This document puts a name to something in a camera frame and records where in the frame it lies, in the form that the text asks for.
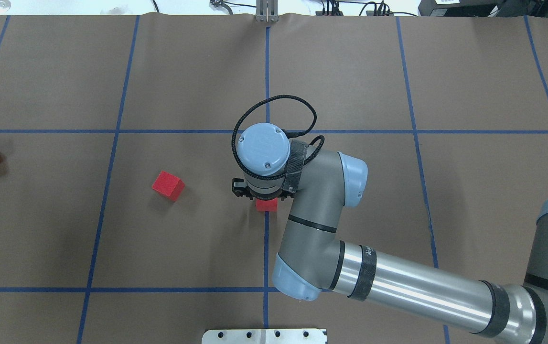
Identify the aluminium frame post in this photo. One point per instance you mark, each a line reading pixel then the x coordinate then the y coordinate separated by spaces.
pixel 267 11

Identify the red cube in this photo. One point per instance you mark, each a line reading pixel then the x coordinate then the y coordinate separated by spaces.
pixel 267 206
pixel 168 186

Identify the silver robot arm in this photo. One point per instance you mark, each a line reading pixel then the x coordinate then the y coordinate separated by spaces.
pixel 277 164

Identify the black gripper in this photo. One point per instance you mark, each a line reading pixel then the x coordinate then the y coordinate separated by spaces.
pixel 241 189

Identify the black box with label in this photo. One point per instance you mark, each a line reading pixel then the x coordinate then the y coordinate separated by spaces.
pixel 458 8

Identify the white pedestal column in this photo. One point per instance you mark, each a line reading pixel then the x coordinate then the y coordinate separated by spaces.
pixel 266 336

